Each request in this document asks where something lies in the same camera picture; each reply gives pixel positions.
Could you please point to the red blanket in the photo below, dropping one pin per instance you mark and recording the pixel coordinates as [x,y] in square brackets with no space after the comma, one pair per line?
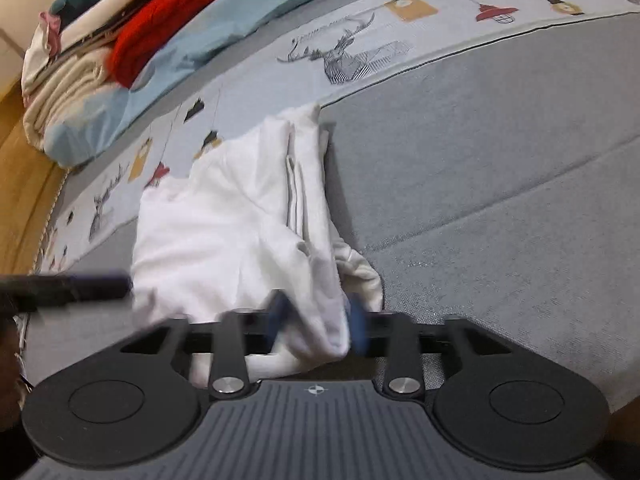
[165,20]

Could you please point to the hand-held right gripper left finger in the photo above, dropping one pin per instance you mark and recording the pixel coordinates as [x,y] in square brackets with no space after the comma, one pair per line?
[277,317]

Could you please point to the white folded quilt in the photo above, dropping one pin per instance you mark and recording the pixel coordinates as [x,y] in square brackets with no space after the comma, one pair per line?
[115,7]

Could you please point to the white pink-trimmed cloth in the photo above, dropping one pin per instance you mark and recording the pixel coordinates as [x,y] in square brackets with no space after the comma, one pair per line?
[50,32]

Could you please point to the grey printed bed sheet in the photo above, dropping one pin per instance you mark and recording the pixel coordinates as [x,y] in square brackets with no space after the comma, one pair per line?
[475,185]

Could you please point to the cream folded blanket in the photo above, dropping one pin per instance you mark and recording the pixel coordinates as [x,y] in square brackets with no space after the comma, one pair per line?
[65,95]

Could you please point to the wooden bed frame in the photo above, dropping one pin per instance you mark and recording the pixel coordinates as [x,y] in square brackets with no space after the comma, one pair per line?
[22,170]

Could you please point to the light blue sheet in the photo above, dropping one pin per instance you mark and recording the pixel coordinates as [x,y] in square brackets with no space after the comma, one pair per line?
[200,30]

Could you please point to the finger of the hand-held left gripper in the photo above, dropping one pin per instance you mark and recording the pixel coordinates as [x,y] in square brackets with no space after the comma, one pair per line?
[65,287]

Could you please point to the white garment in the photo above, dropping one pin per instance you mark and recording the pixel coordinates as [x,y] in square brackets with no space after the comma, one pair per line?
[225,230]

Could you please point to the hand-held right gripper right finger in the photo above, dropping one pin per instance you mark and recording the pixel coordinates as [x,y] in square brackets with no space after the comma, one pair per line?
[357,327]

